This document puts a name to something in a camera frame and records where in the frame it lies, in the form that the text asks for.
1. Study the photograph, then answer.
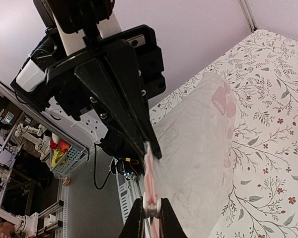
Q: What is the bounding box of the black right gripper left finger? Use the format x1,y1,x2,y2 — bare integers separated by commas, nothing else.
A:
119,198,145,238

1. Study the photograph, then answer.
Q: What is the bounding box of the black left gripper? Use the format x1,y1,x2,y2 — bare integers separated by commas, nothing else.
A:
33,0,167,159

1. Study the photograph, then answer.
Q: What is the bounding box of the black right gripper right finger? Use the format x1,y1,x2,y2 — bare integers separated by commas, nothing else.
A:
160,198,186,238

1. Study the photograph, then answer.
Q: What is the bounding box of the clear zip top bag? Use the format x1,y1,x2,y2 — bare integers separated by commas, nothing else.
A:
152,72,236,238

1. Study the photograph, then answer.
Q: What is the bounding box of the white power strip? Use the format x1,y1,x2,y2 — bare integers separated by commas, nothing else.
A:
46,108,108,144

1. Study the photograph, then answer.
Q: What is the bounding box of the blue basket with fruit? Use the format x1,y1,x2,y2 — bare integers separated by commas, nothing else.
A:
49,139,87,176

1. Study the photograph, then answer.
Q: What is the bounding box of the floral tablecloth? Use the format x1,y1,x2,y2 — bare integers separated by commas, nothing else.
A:
149,29,298,238

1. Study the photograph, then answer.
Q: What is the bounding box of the aluminium front rail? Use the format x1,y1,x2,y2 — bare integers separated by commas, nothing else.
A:
114,160,145,224

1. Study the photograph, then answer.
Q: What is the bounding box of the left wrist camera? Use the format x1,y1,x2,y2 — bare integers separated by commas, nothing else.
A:
33,0,122,57

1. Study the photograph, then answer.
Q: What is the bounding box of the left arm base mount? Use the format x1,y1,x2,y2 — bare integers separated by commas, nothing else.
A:
100,131,142,180

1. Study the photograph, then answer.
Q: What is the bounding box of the left aluminium post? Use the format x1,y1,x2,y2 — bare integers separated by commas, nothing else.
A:
239,0,258,33

